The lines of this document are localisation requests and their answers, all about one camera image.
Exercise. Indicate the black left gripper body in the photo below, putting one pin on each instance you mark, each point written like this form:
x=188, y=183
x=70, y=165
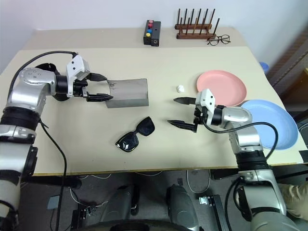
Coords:
x=79, y=87

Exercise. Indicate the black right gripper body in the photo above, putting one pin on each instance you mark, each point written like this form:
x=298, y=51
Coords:
x=199, y=118

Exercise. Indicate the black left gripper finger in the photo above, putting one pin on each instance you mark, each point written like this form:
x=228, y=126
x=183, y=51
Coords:
x=98, y=77
x=98, y=97

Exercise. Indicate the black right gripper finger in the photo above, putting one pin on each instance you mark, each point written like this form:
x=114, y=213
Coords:
x=184, y=125
x=186, y=100

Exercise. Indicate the white paper ball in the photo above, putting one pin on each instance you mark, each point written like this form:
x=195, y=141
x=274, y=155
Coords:
x=180, y=88

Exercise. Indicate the grey glasses case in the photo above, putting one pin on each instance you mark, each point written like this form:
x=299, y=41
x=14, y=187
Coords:
x=130, y=96

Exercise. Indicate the black sunglasses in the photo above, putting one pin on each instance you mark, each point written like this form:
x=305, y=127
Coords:
x=128, y=143

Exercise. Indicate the blue plate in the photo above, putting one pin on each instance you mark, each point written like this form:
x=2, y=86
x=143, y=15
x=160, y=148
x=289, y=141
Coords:
x=276, y=120

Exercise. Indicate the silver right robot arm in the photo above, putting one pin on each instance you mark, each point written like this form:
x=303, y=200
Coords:
x=245, y=139

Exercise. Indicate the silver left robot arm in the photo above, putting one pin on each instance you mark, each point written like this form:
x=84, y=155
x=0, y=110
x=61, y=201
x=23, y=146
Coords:
x=26, y=93

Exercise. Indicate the pink plate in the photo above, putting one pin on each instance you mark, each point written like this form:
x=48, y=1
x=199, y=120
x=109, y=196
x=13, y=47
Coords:
x=223, y=84

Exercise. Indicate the black table support bar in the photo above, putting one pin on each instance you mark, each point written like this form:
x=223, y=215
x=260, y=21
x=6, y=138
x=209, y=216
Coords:
x=223, y=173
x=48, y=182

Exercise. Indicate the black box with coloured buttons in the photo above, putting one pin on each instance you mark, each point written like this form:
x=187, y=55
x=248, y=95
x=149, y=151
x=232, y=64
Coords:
x=147, y=39

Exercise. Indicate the brown wooden peg rack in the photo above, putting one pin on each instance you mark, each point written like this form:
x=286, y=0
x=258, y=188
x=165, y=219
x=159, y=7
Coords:
x=192, y=36

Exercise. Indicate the dark-framed clear eyeglasses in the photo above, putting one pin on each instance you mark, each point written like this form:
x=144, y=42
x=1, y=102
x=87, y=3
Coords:
x=214, y=42

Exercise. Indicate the dark rounded shape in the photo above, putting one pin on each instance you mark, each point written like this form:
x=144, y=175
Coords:
x=180, y=207
x=120, y=204

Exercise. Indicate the small blue container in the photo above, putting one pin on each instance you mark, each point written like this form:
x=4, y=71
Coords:
x=264, y=67

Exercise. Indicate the beige trouser leg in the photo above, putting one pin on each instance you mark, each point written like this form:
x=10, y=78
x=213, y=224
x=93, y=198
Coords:
x=296, y=197

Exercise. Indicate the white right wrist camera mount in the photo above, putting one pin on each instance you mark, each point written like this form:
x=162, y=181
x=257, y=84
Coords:
x=205, y=98

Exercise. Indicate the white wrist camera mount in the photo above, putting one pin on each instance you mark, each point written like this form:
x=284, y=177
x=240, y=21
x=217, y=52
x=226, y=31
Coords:
x=205, y=98
x=75, y=66

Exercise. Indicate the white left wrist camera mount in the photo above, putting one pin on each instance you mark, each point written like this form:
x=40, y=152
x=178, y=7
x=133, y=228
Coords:
x=75, y=66

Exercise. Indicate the black metal floor bracket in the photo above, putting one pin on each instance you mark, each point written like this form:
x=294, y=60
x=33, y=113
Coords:
x=220, y=209

